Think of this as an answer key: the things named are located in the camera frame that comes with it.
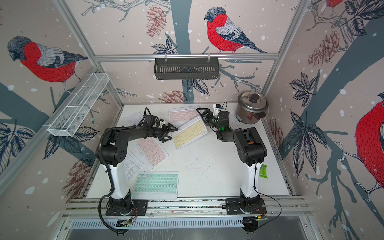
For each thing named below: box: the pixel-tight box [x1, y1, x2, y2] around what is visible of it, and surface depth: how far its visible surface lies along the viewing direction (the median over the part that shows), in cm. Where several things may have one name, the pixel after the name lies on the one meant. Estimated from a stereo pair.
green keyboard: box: [131, 171, 180, 200], surface depth 82 cm
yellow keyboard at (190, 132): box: [172, 116, 208, 151], surface depth 98 cm
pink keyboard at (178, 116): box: [168, 106, 200, 127], surface depth 113 cm
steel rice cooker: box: [235, 90, 269, 125], surface depth 99 cm
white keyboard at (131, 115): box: [116, 105, 153, 127], surface depth 116 cm
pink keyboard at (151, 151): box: [131, 137, 170, 171], surface depth 95 cm
